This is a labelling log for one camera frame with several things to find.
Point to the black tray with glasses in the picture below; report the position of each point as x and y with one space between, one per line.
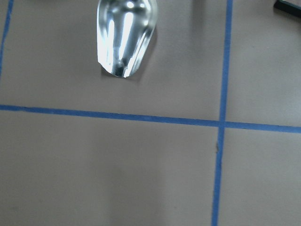
292 7

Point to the metal scoop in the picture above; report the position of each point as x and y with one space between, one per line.
124 29

